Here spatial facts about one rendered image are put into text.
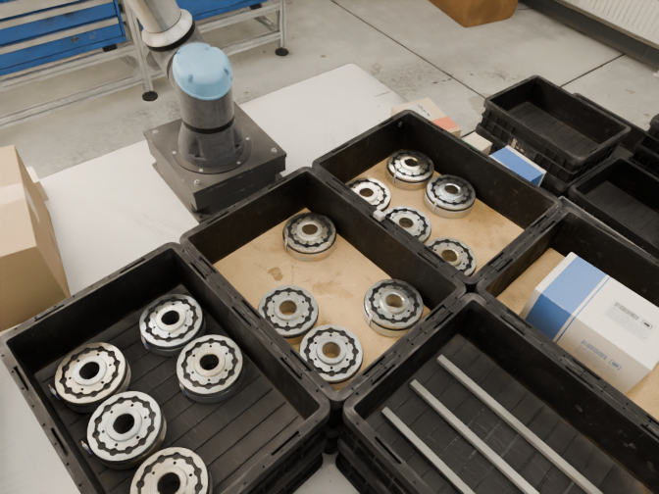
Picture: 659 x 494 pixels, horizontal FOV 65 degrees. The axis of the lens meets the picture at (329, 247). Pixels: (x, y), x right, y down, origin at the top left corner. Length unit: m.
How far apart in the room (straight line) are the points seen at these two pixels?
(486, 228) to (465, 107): 1.91
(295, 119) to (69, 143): 1.48
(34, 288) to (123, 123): 1.80
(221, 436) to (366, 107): 1.08
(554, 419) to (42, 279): 0.91
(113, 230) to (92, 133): 1.55
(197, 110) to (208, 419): 0.63
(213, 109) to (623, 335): 0.87
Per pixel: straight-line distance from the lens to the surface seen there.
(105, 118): 2.88
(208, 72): 1.12
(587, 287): 0.97
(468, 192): 1.13
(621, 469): 0.93
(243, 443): 0.82
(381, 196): 1.07
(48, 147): 2.79
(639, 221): 2.04
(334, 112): 1.57
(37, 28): 2.67
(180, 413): 0.85
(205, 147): 1.20
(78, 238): 1.29
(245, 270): 0.98
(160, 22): 1.20
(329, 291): 0.95
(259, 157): 1.25
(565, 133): 2.08
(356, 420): 0.72
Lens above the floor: 1.60
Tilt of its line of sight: 49 degrees down
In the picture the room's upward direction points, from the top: 4 degrees clockwise
